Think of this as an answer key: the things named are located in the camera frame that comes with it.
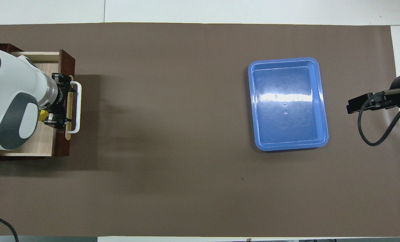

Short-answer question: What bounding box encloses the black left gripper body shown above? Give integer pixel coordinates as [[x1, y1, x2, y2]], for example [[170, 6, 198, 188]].
[[51, 84, 74, 115]]

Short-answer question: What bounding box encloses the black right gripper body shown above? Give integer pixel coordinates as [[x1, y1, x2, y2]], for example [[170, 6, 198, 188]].
[[371, 91, 399, 110]]

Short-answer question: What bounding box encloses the white drawer handle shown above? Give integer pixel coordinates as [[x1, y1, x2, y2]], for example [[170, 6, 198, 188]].
[[67, 81, 82, 134]]

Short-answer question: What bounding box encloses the wooden drawer with dark front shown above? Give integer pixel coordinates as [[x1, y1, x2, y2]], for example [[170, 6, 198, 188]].
[[0, 49, 76, 158]]

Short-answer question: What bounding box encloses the blue plastic tray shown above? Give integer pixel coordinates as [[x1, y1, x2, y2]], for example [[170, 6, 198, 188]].
[[248, 57, 329, 151]]

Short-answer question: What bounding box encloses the brown table mat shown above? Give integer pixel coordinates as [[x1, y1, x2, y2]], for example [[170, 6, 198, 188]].
[[0, 23, 400, 237]]

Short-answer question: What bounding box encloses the beige handle backplate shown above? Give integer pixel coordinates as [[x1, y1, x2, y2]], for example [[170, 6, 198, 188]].
[[65, 75, 75, 140]]

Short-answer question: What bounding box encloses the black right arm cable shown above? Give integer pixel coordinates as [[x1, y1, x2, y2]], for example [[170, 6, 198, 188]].
[[358, 87, 400, 146]]

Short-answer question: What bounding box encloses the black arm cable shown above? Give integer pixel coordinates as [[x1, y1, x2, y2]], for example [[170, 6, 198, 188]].
[[0, 212, 19, 242], [358, 87, 400, 146]]

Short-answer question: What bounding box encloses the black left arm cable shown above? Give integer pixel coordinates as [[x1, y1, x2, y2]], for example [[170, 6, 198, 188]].
[[0, 212, 19, 242]]

